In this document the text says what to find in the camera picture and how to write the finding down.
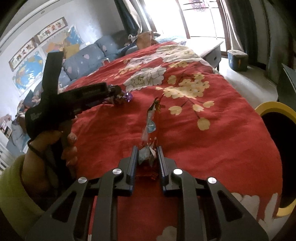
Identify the yellow pillow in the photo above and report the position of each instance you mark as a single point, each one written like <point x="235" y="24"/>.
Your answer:
<point x="71" y="50"/>

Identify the glass balcony door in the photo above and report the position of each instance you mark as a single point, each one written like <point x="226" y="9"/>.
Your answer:
<point x="185" y="16"/>

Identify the dark glass-top console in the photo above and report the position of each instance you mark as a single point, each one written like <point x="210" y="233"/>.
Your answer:
<point x="288" y="85"/>

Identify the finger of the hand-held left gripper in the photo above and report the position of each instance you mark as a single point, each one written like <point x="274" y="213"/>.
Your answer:
<point x="114" y="90"/>

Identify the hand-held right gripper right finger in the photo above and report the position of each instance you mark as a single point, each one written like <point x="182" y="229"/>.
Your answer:
<point x="161" y="162"/>

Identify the red floral blanket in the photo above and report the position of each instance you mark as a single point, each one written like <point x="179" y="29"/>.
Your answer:
<point x="208" y="139"/>

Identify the purple foil wrapper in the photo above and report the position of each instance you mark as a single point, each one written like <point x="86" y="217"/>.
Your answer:
<point x="126" y="97"/>

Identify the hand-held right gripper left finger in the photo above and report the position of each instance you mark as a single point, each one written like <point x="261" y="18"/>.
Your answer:
<point x="133" y="162"/>

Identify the grey coffee table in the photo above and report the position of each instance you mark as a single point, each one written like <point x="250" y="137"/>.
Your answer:
<point x="208" y="46"/>

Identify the blue patterned sofa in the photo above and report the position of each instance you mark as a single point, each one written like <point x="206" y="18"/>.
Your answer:
<point x="81" y="60"/>

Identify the world map poster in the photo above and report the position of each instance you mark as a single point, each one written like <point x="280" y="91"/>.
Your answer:
<point x="30" y="69"/>

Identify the silver standing air conditioner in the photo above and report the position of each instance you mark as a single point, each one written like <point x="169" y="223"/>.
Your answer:
<point x="277" y="34"/>

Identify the clear printed plastic wrapper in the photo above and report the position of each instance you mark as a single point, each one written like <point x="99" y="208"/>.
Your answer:
<point x="149" y="126"/>

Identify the person's left hand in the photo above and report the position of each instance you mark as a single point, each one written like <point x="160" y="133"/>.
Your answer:
<point x="39" y="160"/>

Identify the country map poster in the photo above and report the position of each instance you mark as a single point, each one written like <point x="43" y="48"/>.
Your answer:
<point x="55" y="45"/>

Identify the grey curtain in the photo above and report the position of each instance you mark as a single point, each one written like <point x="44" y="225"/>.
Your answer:
<point x="240" y="23"/>
<point x="131" y="14"/>

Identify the blue storage box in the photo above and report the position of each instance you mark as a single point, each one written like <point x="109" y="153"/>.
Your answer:
<point x="238" y="60"/>

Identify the person's left forearm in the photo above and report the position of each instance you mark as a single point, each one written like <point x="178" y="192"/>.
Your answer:
<point x="16" y="194"/>

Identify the framed wall poster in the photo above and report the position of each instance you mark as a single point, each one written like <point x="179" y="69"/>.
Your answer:
<point x="49" y="30"/>
<point x="22" y="54"/>

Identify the yellow round trash bin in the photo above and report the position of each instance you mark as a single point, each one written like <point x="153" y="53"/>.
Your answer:
<point x="272" y="106"/>

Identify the dark blue cloth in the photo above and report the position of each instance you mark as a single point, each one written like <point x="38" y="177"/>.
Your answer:
<point x="129" y="48"/>

